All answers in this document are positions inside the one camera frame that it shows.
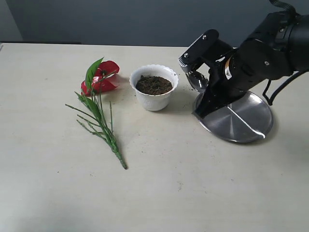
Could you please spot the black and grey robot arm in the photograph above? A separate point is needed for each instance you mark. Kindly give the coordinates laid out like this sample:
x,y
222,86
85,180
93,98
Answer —
x,y
278,47

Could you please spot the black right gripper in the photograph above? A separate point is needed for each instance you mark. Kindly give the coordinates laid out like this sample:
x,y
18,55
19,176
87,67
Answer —
x,y
230,77

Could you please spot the round stainless steel plate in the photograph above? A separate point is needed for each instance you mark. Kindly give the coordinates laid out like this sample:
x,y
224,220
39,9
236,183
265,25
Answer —
x,y
246,120

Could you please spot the white scalloped flower pot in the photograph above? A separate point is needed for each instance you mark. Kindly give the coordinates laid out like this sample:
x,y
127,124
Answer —
x,y
154,102

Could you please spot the clump of roots and soil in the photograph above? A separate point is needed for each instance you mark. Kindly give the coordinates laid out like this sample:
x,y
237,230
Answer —
x,y
153,85

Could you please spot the red artificial flower with stem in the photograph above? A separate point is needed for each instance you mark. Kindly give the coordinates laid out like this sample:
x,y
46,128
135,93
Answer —
x,y
98,81

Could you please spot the stainless steel spork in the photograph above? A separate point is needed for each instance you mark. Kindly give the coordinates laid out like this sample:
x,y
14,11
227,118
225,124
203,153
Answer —
x,y
198,82

